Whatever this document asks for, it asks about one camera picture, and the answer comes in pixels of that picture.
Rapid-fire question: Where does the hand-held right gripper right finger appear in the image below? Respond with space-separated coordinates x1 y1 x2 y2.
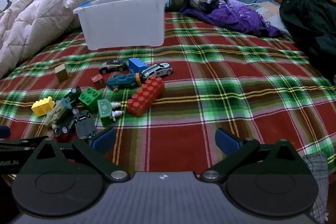
200 128 313 184

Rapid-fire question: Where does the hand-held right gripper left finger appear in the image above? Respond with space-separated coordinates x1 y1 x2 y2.
20 127 131 183

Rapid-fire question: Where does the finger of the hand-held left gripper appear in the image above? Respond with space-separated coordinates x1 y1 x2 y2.
0 152 29 175
0 139 45 152

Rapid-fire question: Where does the dark blue yellow toy car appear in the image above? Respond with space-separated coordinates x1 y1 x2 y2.
99 59 129 74

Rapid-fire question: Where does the white green toy car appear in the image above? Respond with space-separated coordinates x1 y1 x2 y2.
140 62 174 81

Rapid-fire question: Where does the white plastic storage bin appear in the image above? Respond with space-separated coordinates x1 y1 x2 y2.
73 0 171 51

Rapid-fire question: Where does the black toy car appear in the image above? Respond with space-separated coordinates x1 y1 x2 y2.
74 110 96 138

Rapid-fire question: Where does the green printed toy box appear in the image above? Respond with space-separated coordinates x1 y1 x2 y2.
97 99 116 127

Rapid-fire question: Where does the dark toy truck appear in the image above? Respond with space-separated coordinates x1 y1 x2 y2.
53 109 79 137

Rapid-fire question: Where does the green toy block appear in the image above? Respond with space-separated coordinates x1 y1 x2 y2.
78 88 102 112

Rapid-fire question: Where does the yellow toy block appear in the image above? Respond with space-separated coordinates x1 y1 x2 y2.
31 97 55 117

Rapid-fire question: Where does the red green plaid blanket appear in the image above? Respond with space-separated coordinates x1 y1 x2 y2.
0 11 336 180

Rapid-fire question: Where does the olive toy tank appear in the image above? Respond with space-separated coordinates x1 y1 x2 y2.
43 98 72 130

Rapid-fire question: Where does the dark green toy car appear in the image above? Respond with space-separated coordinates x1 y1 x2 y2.
63 86 82 106

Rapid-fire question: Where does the large red toy block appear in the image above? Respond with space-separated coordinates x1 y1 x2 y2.
127 76 165 117

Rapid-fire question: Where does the small red toy piece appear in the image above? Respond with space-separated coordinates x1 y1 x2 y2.
91 74 104 88

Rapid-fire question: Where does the teal toy vehicle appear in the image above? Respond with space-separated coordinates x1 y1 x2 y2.
106 72 144 92

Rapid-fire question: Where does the brown toy cube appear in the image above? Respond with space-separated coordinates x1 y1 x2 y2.
55 64 70 82

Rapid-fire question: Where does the blue toy block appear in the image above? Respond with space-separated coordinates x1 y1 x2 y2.
128 58 149 74

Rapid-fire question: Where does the grey checked cloth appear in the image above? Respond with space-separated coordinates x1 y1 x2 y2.
303 152 330 224

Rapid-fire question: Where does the purple cloth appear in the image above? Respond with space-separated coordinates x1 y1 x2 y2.
179 0 282 38

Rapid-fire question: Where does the pink quilt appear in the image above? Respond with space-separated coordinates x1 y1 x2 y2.
0 0 189 80

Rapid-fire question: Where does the pastel checkered pillow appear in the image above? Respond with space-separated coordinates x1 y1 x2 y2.
248 1 289 33

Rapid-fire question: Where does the dark green jacket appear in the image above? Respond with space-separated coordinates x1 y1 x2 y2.
279 0 336 77

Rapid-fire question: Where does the pale chair frame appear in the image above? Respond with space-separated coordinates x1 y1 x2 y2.
0 0 12 13

